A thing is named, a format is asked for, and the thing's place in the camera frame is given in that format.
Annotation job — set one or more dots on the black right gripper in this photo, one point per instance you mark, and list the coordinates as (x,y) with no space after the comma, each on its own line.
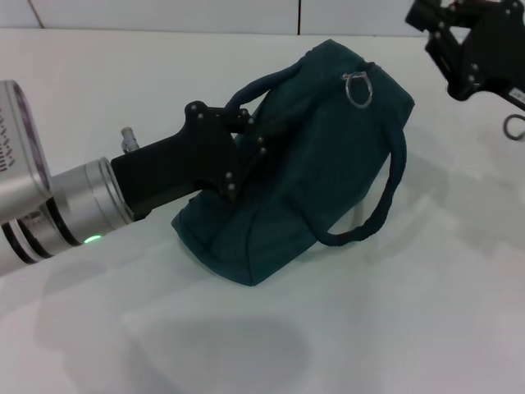
(496,49)

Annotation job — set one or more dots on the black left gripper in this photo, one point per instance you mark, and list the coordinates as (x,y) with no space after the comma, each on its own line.
(193,160)

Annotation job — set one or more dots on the teal fabric lunch bag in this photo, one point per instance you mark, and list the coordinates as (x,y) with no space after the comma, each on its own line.
(320,164)

